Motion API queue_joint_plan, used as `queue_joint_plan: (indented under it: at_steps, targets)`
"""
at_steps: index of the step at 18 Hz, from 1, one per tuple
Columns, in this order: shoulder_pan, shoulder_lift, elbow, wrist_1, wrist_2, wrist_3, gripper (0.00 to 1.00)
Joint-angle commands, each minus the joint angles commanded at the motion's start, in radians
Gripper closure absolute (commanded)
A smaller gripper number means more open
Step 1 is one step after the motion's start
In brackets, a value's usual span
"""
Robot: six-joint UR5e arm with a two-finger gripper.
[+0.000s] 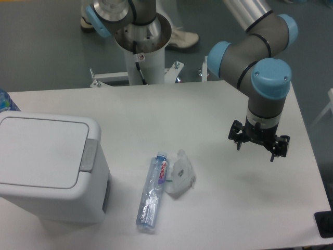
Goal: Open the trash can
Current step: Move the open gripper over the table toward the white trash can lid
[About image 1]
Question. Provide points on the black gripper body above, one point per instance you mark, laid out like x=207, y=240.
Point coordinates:
x=260, y=136

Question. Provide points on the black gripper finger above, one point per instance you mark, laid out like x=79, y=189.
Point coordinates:
x=280, y=147
x=237, y=133

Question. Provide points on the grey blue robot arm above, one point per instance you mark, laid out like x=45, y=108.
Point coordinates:
x=250, y=66

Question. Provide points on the white plastic trash can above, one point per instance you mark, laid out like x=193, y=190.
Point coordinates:
x=86, y=201

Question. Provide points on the white trash can lid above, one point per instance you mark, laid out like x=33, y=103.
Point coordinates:
x=41, y=153

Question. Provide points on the black table corner device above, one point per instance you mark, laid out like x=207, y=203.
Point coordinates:
x=324, y=223

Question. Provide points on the beige shoe right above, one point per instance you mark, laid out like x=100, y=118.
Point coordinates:
x=182, y=40

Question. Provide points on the beige shoe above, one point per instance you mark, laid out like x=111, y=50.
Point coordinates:
x=86, y=27
x=182, y=40

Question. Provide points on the clear plastic water bottle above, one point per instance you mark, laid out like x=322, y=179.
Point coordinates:
x=152, y=192

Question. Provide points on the beige shoe left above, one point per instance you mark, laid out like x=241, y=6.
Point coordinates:
x=86, y=27

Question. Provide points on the white frame at right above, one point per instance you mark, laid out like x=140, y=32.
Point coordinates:
x=326, y=109

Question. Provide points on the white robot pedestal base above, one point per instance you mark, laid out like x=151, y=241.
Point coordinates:
x=144, y=53

